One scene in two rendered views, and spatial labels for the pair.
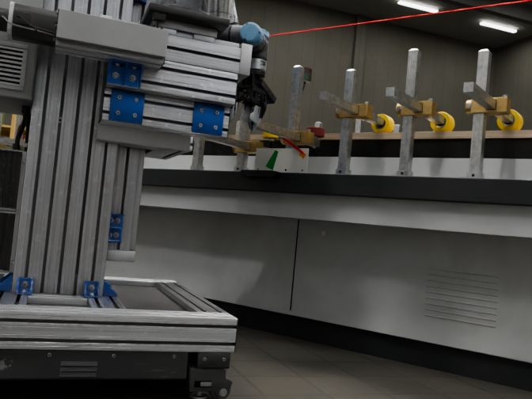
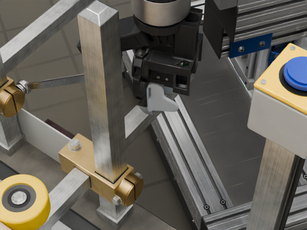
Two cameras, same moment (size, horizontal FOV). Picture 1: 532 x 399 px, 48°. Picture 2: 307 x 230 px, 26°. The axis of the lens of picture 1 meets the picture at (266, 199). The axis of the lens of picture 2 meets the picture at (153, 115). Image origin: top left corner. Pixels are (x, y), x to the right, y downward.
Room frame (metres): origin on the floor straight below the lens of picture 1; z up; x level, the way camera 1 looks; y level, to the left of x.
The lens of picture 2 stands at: (3.14, 0.19, 1.69)
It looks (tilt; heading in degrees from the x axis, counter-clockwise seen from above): 51 degrees down; 181
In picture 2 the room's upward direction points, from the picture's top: straight up
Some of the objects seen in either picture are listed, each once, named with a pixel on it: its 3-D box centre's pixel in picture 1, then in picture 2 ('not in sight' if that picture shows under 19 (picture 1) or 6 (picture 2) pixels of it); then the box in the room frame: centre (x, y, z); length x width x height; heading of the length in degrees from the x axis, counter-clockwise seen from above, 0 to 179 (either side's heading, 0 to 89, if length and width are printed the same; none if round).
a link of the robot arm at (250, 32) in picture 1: (248, 36); not in sight; (2.03, 0.11, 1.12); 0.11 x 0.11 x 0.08; 81
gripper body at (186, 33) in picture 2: not in sight; (166, 44); (2.51, 0.20, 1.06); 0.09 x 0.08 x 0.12; 74
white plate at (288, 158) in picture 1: (280, 160); (27, 126); (2.42, -0.04, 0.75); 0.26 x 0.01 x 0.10; 54
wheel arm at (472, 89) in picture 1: (492, 104); not in sight; (1.94, -0.71, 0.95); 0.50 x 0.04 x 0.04; 144
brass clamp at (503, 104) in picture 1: (488, 106); not in sight; (1.96, -0.71, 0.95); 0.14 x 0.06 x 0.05; 54
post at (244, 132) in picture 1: (245, 119); (108, 132); (2.56, 0.12, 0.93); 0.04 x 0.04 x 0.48; 54
